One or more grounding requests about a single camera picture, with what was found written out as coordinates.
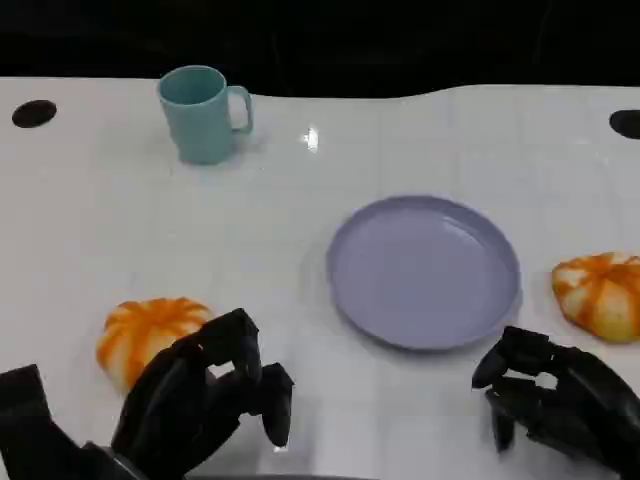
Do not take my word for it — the black round table grommet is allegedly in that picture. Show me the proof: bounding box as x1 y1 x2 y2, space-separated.
608 109 640 139
11 99 58 129

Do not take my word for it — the orange and white toy bread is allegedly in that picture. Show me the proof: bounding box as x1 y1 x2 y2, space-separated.
95 297 215 396
551 251 640 345

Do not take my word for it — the pale green mug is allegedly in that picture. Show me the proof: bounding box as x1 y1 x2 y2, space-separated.
157 64 255 166

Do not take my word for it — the lilac plate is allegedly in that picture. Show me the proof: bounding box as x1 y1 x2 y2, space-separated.
326 194 524 352

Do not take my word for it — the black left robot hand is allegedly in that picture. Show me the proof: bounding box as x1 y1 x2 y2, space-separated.
110 307 296 480

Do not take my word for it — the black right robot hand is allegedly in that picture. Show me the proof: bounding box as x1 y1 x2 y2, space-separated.
471 326 640 475

